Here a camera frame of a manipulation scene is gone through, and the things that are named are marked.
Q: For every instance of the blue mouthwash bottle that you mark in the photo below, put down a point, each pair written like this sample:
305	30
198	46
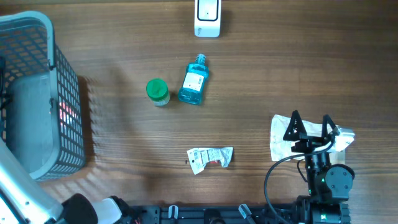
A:
194	81

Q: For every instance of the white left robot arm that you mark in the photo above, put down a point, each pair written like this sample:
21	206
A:
24	201

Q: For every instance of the green lid jar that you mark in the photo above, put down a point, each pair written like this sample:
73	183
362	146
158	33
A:
157	90

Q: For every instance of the grey plastic shopping basket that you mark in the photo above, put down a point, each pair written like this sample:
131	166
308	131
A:
40	99

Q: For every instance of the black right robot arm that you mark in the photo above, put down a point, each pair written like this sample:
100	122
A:
328	184

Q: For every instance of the beige plastic food pouch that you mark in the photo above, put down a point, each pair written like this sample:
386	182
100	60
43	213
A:
281	148

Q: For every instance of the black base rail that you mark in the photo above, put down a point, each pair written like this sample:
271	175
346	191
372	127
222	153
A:
281	213

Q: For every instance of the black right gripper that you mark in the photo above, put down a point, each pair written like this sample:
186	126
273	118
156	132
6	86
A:
308	142

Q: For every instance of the white barcode scanner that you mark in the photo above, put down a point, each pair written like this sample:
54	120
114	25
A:
207	19

